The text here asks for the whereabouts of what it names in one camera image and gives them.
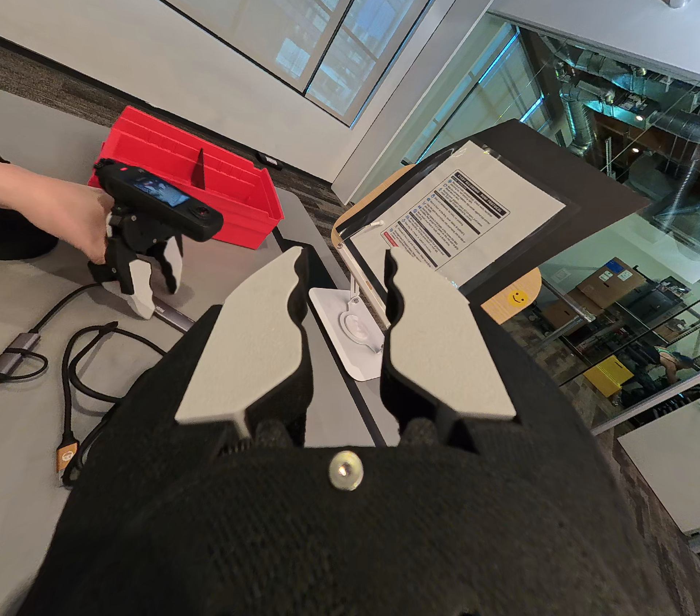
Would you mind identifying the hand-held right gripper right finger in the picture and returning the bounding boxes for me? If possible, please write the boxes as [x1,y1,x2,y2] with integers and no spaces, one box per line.
[382,249,518,424]

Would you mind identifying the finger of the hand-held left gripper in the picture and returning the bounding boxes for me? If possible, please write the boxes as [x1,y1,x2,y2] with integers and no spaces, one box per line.
[157,233,185,295]
[103,256,158,320]

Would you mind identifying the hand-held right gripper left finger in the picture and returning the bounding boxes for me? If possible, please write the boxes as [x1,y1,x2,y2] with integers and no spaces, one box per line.
[174,246,314,426]

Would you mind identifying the grey usb hub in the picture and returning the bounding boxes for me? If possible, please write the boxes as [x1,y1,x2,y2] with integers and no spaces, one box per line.
[0,281,196,383]

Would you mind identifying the red plastic bin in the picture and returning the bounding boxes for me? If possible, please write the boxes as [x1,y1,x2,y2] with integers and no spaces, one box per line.
[87,106,283,249]

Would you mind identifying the black usb-c cable orange plugs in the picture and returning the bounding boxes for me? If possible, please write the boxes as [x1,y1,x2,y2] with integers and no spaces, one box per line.
[55,321,167,488]

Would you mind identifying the person's left forearm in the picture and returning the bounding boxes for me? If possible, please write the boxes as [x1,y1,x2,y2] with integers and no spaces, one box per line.
[0,161,83,235]

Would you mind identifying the person's left hand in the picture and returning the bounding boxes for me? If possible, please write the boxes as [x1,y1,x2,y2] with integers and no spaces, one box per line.
[55,186,119,265]

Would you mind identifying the rounded light wooden board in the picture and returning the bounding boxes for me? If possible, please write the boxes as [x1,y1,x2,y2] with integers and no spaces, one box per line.
[331,165,542,324]

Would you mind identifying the yellow storage bin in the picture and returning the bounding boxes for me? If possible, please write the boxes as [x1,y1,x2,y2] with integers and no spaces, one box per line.
[582,356,630,399]

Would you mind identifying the laminated instruction sheet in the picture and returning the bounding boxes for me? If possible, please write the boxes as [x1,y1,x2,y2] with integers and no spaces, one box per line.
[350,140,567,272]

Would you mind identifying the cardboard box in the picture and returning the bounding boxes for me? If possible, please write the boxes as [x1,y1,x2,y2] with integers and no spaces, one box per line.
[577,258,649,311]

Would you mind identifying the black sign board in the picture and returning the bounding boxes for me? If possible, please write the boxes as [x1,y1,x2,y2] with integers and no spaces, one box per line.
[335,118,652,311]

